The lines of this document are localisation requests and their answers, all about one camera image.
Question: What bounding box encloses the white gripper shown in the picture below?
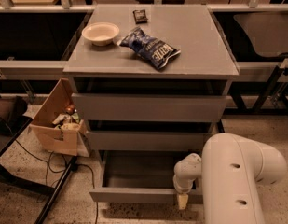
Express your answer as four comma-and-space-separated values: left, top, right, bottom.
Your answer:
172, 153, 201, 210

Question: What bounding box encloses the grey bottom drawer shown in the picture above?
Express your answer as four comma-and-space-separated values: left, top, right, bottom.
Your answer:
89, 150, 204, 205

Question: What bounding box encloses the grey drawer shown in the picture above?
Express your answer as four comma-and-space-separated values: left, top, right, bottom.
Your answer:
72, 93, 226, 122
89, 150, 204, 205
87, 131, 211, 151

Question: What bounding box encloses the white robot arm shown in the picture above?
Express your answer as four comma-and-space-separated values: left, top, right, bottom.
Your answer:
173, 133, 287, 224

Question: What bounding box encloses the grey middle drawer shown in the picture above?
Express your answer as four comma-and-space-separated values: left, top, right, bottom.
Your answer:
87, 131, 211, 151

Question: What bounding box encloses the grey drawer cabinet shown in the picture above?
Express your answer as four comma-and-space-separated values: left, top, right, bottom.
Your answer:
62, 4, 240, 161

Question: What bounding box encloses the grey top drawer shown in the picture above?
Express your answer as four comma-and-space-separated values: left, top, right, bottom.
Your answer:
72, 93, 226, 122

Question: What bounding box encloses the cardboard box with trash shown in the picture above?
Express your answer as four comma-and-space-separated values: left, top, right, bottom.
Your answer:
30, 78, 90, 157

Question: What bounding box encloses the blue chip bag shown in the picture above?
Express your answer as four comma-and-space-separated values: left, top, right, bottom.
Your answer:
117, 27, 181, 70

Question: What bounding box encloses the white bowl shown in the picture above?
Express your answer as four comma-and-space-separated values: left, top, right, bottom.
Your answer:
82, 22, 119, 47

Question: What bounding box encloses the grey chair on right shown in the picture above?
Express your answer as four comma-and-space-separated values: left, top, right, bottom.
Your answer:
233, 12, 288, 114

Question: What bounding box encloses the small black snack packet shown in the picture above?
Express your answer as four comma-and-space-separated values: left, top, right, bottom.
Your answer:
133, 10, 148, 24

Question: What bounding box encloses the dark bag on left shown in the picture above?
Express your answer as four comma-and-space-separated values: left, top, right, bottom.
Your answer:
0, 96, 28, 136

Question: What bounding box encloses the black floor cable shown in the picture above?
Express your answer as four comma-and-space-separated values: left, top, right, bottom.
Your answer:
14, 138, 99, 224

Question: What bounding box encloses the black table leg frame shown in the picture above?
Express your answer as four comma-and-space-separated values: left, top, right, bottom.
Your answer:
0, 116, 77, 224

